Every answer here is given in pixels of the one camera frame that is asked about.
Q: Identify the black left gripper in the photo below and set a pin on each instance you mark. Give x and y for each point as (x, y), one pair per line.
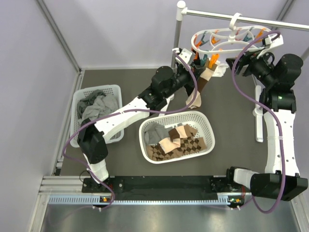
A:
(185, 70)

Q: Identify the yellow-orange peg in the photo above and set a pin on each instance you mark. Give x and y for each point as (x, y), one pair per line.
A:
(213, 60)

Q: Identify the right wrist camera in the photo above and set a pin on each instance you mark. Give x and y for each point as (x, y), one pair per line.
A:
(270, 43)

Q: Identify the grey clothes pile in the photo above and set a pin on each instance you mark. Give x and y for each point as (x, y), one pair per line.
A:
(97, 107)

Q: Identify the white drying rack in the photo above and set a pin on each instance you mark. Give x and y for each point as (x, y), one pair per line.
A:
(182, 10)

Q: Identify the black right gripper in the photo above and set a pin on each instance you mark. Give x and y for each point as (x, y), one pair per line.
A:
(253, 60)

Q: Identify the brown argyle socks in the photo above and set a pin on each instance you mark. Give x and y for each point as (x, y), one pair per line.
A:
(188, 146)

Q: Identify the white oval sock basket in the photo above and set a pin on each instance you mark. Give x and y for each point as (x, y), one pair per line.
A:
(195, 119)

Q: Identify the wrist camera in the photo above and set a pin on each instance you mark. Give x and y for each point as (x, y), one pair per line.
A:
(270, 43)
(185, 54)

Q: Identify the black sock with white stripes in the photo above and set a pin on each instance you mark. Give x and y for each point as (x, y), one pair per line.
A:
(196, 62)

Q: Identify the orange clothes peg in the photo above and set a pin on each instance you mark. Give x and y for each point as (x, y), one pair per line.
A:
(196, 55)

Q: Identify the brown beige striped socks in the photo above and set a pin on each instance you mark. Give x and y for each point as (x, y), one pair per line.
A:
(202, 80)

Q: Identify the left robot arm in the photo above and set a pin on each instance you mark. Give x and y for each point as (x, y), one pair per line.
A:
(95, 133)

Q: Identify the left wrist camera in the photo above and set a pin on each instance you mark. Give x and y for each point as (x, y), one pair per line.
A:
(185, 54)

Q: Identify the white rectangular laundry basket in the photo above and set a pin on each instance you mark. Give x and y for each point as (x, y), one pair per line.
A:
(96, 113)

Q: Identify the grey slotted cable duct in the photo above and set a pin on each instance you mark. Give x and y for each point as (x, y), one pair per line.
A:
(99, 200)

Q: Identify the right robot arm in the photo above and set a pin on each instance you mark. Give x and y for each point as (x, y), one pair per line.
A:
(279, 97)

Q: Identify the white sock on hanger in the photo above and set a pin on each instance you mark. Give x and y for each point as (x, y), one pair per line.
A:
(220, 69)

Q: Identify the teal clothes peg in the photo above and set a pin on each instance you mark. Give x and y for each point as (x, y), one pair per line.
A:
(203, 60)

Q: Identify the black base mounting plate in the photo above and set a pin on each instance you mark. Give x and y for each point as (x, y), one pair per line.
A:
(164, 188)

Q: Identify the white round clip hanger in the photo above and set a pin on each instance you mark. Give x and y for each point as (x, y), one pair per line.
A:
(225, 40)

